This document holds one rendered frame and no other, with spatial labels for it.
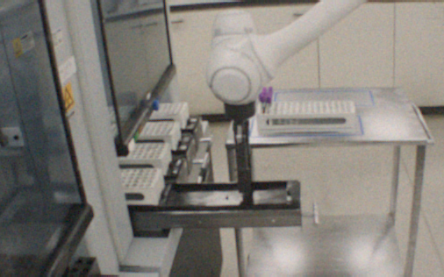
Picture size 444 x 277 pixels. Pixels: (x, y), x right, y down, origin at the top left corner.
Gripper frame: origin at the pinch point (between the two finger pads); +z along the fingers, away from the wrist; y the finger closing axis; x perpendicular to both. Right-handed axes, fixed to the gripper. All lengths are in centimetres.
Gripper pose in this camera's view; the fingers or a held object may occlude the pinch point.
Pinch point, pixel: (244, 175)
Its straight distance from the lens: 134.5
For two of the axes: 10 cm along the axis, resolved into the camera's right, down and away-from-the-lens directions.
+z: 0.8, 9.0, 4.3
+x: 9.9, -0.2, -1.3
